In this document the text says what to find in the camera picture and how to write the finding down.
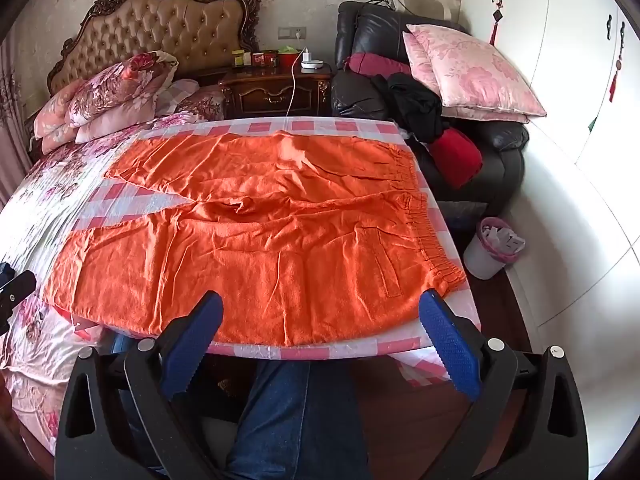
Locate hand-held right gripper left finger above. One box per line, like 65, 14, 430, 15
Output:
54, 291, 224, 480

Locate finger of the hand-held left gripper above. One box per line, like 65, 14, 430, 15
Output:
0, 261, 37, 336

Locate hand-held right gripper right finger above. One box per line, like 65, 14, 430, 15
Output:
419, 290, 591, 480

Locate orange pants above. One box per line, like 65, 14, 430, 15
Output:
42, 130, 467, 348

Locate white trash bin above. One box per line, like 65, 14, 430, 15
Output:
463, 216, 527, 281

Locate floral bed sheet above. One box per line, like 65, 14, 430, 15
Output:
0, 112, 211, 456

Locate person's blue jeans legs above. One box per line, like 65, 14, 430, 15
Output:
112, 335, 373, 480

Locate pink checked tablecloth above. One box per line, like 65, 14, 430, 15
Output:
50, 116, 482, 391

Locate pink curtain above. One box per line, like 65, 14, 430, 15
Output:
0, 40, 32, 196

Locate pink floral bed pillow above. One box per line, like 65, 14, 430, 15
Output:
32, 85, 126, 153

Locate red cloth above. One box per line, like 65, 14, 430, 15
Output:
425, 127, 484, 190

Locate black clothing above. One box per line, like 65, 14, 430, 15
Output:
371, 72, 451, 143

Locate dark floral pillow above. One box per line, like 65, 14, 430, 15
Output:
170, 80, 232, 121

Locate white wardrobe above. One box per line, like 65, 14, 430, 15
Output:
460, 0, 640, 361

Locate dark wooden nightstand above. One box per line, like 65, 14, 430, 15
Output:
192, 62, 335, 120

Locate large pink floral pillow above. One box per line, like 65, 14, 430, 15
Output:
406, 24, 547, 117
402, 31, 531, 124

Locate maroon cushion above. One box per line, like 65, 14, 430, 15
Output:
346, 52, 413, 81

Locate tufted carved headboard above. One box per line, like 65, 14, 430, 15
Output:
47, 0, 263, 96

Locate black leather sofa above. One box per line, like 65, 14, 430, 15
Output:
331, 1, 530, 218

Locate white plastic object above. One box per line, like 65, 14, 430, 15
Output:
395, 0, 451, 22

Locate white charger cable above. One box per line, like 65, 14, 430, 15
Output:
287, 59, 304, 117

